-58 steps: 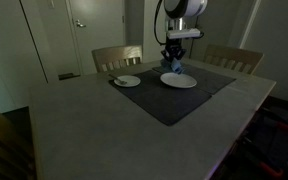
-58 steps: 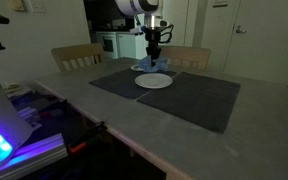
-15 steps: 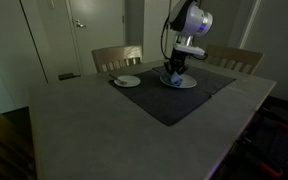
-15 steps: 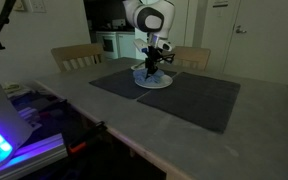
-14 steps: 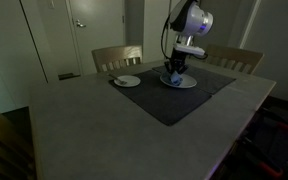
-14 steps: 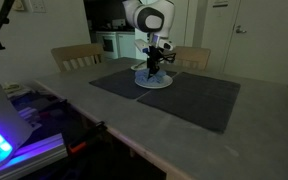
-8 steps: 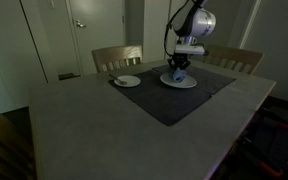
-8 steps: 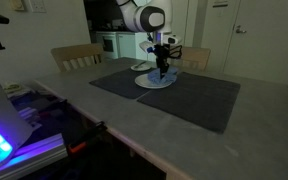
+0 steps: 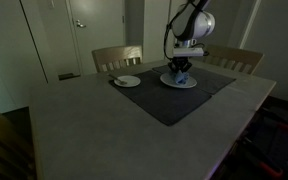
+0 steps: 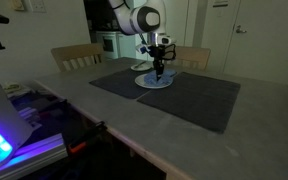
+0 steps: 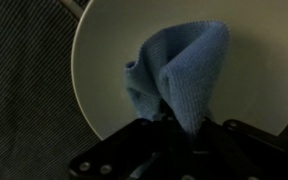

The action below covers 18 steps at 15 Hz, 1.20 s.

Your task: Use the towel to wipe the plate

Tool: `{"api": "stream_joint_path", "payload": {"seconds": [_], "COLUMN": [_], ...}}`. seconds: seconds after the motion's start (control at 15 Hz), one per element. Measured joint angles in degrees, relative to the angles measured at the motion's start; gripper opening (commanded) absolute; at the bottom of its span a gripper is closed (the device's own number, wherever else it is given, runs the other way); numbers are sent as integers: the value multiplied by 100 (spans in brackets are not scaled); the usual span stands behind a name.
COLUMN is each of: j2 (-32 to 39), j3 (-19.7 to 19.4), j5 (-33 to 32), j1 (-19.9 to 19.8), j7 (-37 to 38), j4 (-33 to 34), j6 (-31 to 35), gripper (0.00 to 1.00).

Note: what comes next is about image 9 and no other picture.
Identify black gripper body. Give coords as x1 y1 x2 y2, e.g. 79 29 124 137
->
169 57 193 68

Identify blue cloth towel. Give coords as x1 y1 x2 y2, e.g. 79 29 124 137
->
171 69 191 87

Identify large white round plate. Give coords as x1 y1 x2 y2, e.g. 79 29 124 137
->
159 71 198 90

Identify small white round plate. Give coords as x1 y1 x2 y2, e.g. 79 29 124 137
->
113 75 142 89

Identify large dark grey placemat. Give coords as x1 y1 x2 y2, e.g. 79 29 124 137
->
108 69 213 127

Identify wooden slat-back chair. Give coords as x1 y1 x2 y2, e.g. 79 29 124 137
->
91 44 144 74
202 44 265 75
0 99 37 180

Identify metal spoon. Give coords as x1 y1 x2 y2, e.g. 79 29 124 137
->
108 73 128 85

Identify grey closed door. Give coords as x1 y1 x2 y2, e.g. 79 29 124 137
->
213 0 252 51

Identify white door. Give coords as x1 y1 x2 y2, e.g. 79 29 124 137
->
66 0 126 75

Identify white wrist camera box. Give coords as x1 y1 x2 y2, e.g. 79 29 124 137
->
172 46 206 58

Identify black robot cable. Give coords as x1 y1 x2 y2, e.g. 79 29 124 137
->
163 0 198 61

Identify metal lever door handle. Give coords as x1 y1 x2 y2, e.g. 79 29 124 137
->
75 19 87 29

